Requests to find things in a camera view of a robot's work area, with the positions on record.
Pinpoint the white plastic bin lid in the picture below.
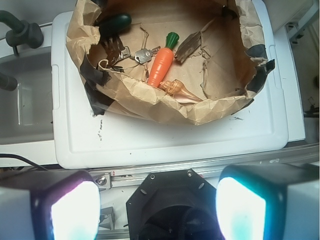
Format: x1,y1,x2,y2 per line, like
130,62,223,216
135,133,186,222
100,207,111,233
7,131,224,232
51,12,289,169

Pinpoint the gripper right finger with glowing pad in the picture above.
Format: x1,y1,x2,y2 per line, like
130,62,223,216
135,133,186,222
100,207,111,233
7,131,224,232
215,163,320,240

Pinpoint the black cable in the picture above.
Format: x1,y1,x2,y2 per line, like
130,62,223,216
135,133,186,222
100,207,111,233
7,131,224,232
0,153,50,171

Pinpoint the crumpled brown paper bag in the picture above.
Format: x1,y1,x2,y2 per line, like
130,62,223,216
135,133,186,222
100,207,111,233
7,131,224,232
66,0,275,126

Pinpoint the clear plastic storage bin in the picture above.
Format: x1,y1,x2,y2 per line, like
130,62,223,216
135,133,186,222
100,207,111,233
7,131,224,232
0,47,54,145

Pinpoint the tan spiral seashell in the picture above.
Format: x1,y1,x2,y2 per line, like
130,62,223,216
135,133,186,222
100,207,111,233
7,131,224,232
159,79,203,104

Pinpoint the dark green toy cucumber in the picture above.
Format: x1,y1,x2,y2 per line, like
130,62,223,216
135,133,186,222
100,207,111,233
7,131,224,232
97,13,132,39

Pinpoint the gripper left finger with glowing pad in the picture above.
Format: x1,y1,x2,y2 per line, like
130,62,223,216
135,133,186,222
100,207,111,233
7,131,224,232
0,170,101,240

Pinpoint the black octagonal mount plate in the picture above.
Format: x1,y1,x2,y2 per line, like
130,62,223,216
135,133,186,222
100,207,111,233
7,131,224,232
126,169,224,240

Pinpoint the dark green clamp handle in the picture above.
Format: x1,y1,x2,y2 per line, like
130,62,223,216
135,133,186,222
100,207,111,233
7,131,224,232
0,10,44,57

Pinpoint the orange toy carrot green top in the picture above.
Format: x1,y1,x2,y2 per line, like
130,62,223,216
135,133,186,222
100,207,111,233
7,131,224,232
147,32,180,88

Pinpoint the dark brown wood chip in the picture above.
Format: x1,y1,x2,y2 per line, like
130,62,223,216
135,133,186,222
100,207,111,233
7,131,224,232
174,31,201,64

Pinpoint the aluminium extrusion rail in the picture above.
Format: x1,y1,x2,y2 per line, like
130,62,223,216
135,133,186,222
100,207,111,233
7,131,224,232
89,142,320,190

